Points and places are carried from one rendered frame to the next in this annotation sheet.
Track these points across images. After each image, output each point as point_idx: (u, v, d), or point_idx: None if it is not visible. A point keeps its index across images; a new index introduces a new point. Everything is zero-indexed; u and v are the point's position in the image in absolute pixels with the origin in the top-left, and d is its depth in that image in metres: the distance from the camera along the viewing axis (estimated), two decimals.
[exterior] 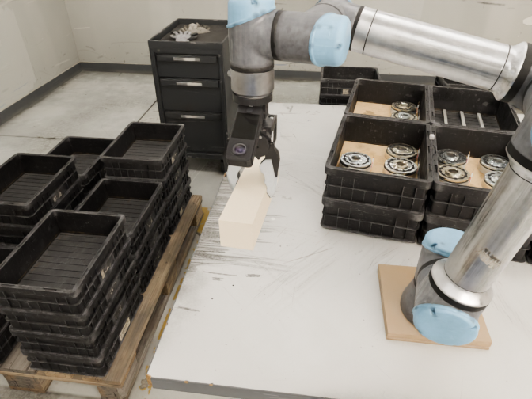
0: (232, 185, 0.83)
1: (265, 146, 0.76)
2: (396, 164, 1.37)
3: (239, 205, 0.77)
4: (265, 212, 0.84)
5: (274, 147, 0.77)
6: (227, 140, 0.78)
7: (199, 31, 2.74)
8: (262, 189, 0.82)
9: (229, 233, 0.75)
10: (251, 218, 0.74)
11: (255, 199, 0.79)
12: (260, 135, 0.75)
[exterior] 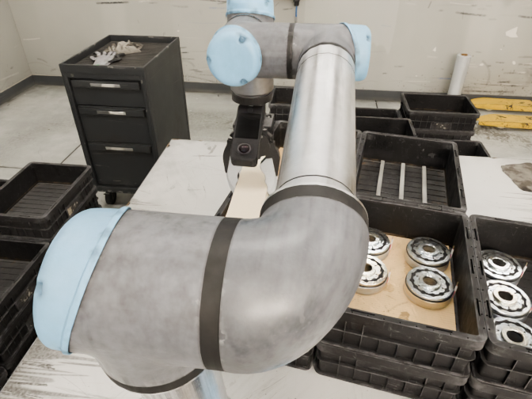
0: (232, 186, 0.83)
1: (266, 145, 0.77)
2: None
3: (242, 205, 0.77)
4: None
5: (275, 146, 0.77)
6: (227, 141, 0.78)
7: (127, 51, 2.40)
8: (263, 188, 0.82)
9: None
10: None
11: (257, 199, 0.79)
12: (260, 134, 0.76)
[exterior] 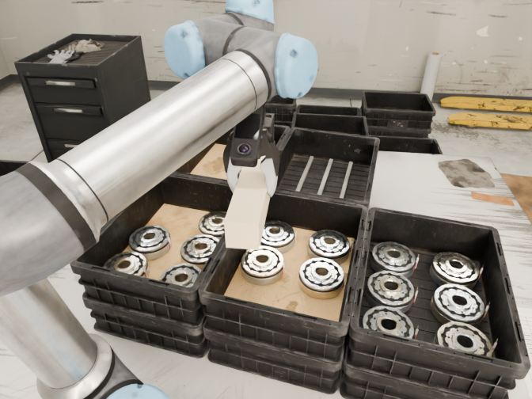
0: (232, 186, 0.83)
1: (266, 145, 0.77)
2: (196, 245, 1.05)
3: (242, 205, 0.77)
4: (266, 211, 0.84)
5: (275, 146, 0.77)
6: (227, 141, 0.78)
7: (87, 49, 2.42)
8: (263, 188, 0.82)
9: (234, 234, 0.75)
10: (256, 218, 0.74)
11: (257, 199, 0.79)
12: (260, 134, 0.76)
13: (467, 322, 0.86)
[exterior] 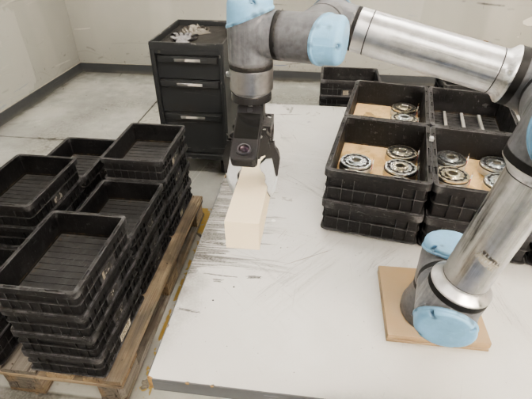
0: (232, 186, 0.83)
1: (266, 145, 0.77)
2: (396, 165, 1.37)
3: (242, 205, 0.77)
4: (266, 211, 0.84)
5: (275, 146, 0.77)
6: (227, 141, 0.78)
7: (199, 32, 2.74)
8: (263, 188, 0.82)
9: (234, 234, 0.75)
10: (256, 218, 0.74)
11: (257, 199, 0.79)
12: (260, 134, 0.76)
13: None
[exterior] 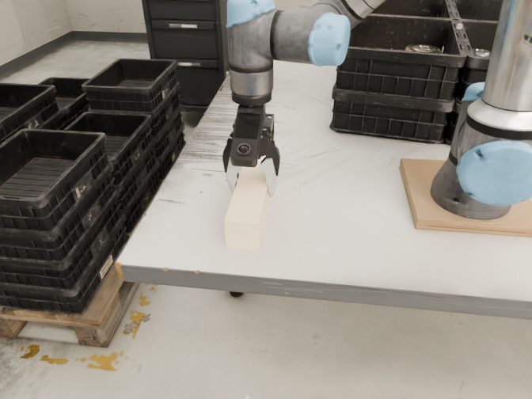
0: (231, 186, 0.83)
1: (266, 145, 0.77)
2: None
3: (242, 205, 0.77)
4: (266, 211, 0.84)
5: (275, 146, 0.77)
6: (227, 141, 0.77)
7: None
8: (263, 188, 0.82)
9: (234, 234, 0.75)
10: (256, 218, 0.74)
11: (257, 199, 0.79)
12: (260, 134, 0.76)
13: None
